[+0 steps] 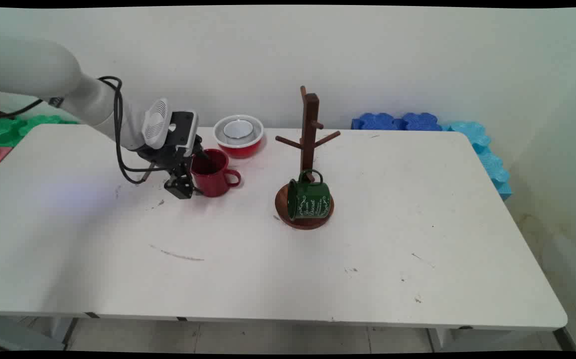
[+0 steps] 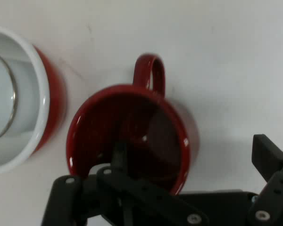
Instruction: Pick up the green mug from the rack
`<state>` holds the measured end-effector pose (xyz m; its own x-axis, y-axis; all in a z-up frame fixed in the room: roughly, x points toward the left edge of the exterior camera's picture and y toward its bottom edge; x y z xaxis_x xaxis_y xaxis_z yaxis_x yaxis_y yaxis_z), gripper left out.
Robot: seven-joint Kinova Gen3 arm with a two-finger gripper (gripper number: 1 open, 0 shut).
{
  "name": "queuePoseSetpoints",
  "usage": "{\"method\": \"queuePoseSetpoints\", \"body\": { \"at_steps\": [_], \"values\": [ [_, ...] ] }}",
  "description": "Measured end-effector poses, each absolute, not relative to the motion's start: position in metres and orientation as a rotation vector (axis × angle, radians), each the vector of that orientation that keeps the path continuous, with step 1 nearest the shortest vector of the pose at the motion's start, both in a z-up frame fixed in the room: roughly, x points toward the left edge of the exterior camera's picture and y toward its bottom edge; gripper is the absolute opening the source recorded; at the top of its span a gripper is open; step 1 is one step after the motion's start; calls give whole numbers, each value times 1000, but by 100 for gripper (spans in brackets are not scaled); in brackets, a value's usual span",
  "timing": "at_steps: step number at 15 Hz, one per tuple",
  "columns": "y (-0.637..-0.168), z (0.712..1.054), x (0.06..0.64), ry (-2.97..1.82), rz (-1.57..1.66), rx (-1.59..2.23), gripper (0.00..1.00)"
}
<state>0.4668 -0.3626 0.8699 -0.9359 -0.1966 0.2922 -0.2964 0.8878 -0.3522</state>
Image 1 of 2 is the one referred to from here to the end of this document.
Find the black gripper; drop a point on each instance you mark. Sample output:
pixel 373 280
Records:
pixel 168 157

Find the green enamel mug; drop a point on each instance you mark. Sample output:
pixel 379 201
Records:
pixel 310 199

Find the red enamel mug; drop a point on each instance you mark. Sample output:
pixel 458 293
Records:
pixel 213 179

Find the red bowl white inside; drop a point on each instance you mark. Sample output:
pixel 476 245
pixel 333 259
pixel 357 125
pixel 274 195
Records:
pixel 240 147

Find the small steel bowl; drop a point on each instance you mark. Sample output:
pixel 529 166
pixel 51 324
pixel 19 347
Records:
pixel 238 129

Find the wooden mug tree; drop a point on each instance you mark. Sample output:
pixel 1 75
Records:
pixel 310 129

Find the green foam mat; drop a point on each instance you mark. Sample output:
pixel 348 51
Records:
pixel 4 129

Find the blue foam mat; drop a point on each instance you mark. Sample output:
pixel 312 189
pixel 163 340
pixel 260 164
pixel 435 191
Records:
pixel 375 122
pixel 420 122

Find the cyan foam mat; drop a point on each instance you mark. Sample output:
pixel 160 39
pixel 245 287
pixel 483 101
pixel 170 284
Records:
pixel 487 159

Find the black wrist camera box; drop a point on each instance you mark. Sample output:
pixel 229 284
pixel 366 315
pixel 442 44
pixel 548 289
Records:
pixel 186 129

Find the white vented camera mount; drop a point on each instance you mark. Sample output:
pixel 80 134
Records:
pixel 156 122

